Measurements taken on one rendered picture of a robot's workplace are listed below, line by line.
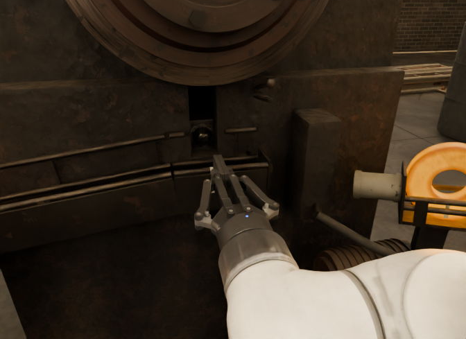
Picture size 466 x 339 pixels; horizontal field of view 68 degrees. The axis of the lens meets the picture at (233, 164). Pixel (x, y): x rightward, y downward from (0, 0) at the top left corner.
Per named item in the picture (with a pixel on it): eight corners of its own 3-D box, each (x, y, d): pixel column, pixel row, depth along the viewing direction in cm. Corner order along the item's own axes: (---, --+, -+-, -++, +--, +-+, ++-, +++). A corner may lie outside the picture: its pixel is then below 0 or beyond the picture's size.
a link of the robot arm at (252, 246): (297, 306, 43) (281, 270, 48) (306, 252, 38) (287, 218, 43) (225, 320, 41) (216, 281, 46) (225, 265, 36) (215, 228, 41)
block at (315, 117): (282, 199, 88) (288, 107, 78) (311, 195, 90) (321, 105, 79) (298, 222, 79) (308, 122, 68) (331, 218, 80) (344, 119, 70)
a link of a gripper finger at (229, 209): (236, 233, 50) (227, 235, 50) (220, 190, 59) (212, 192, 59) (237, 212, 48) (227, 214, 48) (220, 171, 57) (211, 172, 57)
